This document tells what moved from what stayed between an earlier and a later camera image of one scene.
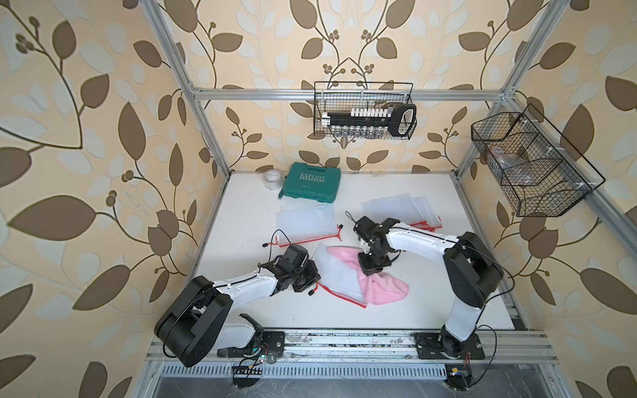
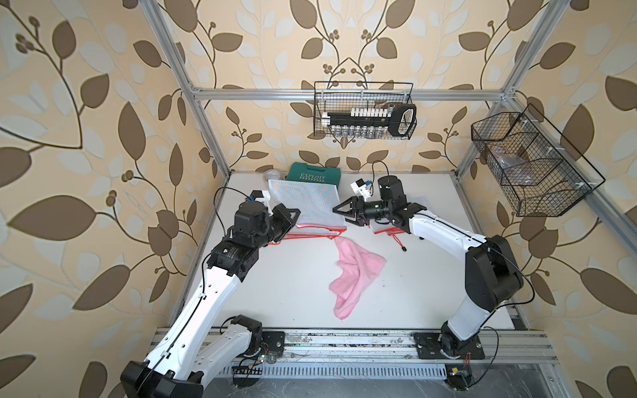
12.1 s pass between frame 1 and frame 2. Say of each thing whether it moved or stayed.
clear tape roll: stayed
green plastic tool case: stayed
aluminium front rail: stayed
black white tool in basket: stayed
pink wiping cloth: moved
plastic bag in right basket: stayed
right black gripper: moved
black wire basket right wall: stayed
